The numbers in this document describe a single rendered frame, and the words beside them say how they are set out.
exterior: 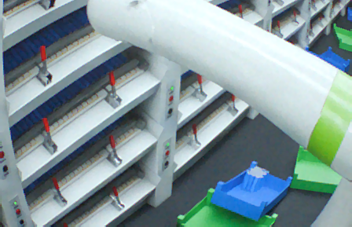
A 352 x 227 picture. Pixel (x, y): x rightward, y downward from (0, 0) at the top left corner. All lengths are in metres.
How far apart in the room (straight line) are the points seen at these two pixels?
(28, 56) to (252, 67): 0.69
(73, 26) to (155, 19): 0.67
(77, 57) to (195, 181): 0.90
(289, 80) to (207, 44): 0.10
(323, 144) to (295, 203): 1.36
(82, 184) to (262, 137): 1.01
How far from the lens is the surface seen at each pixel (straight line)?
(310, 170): 2.07
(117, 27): 0.64
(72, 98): 1.33
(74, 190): 1.40
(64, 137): 1.27
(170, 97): 1.57
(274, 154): 2.12
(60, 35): 1.23
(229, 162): 2.05
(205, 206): 1.83
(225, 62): 0.57
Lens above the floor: 1.28
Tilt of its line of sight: 34 degrees down
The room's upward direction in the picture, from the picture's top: 4 degrees clockwise
